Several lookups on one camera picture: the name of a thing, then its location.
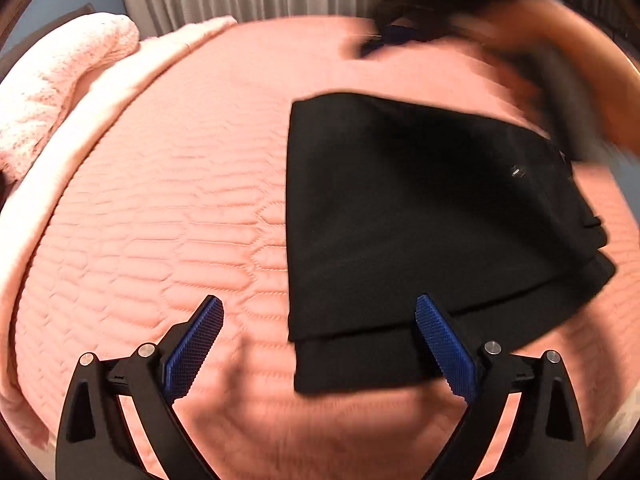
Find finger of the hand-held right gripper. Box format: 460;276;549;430
356;24;417;59

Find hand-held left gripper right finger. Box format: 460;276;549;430
415;294;587;480

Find pink fluffy blanket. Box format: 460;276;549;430
0;11;141;184

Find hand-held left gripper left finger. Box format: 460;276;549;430
56;294;225;480

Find person's right hand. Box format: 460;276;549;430
450;0;596;91

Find pink quilted bedspread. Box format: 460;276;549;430
0;15;640;480

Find light pink blanket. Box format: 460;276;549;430
0;16;239;453

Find black pants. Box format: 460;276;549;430
286;91;617;396

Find person's right forearm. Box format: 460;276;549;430
585;35;640;148

